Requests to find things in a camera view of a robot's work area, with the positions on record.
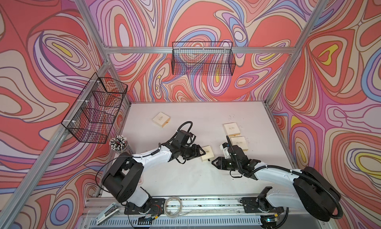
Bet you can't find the clear cup of pens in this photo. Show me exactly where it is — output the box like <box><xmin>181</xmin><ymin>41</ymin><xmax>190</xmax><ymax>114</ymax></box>
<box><xmin>109</xmin><ymin>135</ymin><xmax>128</xmax><ymax>153</ymax></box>

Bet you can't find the coiled clear cable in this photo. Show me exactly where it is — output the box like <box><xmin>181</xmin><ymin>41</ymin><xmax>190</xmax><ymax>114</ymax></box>
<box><xmin>163</xmin><ymin>196</ymin><xmax>183</xmax><ymax>219</ymax></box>

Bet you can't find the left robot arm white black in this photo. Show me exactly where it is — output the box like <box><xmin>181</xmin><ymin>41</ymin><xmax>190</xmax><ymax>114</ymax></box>
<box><xmin>100</xmin><ymin>121</ymin><xmax>206</xmax><ymax>208</ymax></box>

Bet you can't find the small cream jewelry box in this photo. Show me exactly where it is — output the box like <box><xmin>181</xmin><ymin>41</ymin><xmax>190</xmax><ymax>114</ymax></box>
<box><xmin>201</xmin><ymin>146</ymin><xmax>214</xmax><ymax>162</ymax></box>

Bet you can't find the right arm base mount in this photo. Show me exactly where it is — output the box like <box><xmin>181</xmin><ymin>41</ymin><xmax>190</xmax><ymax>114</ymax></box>
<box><xmin>240</xmin><ymin>186</ymin><xmax>284</xmax><ymax>223</ymax></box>

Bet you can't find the black wire basket back wall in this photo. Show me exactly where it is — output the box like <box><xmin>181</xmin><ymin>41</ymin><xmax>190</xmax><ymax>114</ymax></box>
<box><xmin>171</xmin><ymin>40</ymin><xmax>236</xmax><ymax>76</ymax></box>

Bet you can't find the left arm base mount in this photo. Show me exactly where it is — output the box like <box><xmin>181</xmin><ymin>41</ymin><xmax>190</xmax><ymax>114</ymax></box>
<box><xmin>124</xmin><ymin>198</ymin><xmax>166</xmax><ymax>225</ymax></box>

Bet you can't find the black wire basket left wall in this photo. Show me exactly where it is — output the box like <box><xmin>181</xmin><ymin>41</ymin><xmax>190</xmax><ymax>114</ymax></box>
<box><xmin>61</xmin><ymin>73</ymin><xmax>128</xmax><ymax>144</ymax></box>

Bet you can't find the black wire basket wall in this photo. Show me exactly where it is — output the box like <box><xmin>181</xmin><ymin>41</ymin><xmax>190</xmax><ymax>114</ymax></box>
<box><xmin>171</xmin><ymin>40</ymin><xmax>236</xmax><ymax>76</ymax></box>
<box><xmin>61</xmin><ymin>73</ymin><xmax>128</xmax><ymax>144</ymax></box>

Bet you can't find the cream drawer jewelry box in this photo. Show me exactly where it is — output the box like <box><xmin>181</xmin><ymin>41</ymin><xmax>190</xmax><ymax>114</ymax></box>
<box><xmin>223</xmin><ymin>122</ymin><xmax>241</xmax><ymax>137</ymax></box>

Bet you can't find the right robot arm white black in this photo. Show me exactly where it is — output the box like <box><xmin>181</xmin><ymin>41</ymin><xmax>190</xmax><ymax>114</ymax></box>
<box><xmin>211</xmin><ymin>140</ymin><xmax>344</xmax><ymax>222</ymax></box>

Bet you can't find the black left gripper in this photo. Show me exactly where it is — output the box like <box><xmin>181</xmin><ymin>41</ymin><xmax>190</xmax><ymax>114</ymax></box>
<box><xmin>179</xmin><ymin>144</ymin><xmax>206</xmax><ymax>161</ymax></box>

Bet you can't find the white stapler on rail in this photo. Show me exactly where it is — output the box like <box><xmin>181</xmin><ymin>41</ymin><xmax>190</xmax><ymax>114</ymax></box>
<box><xmin>96</xmin><ymin>203</ymin><xmax>120</xmax><ymax>226</ymax></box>

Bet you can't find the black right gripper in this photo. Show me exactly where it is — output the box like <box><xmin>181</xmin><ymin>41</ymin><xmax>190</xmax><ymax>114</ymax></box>
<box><xmin>211</xmin><ymin>157</ymin><xmax>241</xmax><ymax>171</ymax></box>

